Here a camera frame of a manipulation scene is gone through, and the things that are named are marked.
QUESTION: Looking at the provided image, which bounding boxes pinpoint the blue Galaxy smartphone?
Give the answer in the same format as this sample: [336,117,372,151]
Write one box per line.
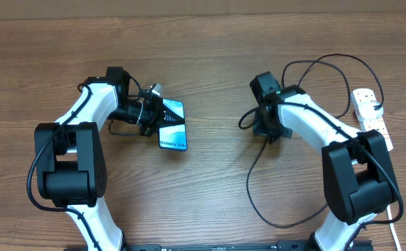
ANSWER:
[158,99,188,151]

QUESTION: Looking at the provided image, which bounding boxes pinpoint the black USB charging cable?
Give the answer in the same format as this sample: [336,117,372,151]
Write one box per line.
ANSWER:
[246,53,385,229]

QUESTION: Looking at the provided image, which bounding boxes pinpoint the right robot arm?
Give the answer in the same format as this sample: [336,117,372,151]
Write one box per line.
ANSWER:
[250,72,404,250]

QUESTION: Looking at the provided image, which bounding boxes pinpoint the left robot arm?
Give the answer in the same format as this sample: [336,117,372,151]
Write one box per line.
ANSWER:
[27,67,188,250]

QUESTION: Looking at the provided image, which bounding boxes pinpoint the white charger plug adapter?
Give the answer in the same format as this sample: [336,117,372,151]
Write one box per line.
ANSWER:
[356,102,384,121]

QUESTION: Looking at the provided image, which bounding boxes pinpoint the white power strip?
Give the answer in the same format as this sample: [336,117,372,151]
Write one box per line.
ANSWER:
[350,89,393,151]

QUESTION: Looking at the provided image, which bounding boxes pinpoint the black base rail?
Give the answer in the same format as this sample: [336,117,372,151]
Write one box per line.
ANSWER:
[63,239,375,251]

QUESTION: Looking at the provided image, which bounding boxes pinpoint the white power strip cord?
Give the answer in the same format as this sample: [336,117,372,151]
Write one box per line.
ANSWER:
[386,205,403,251]

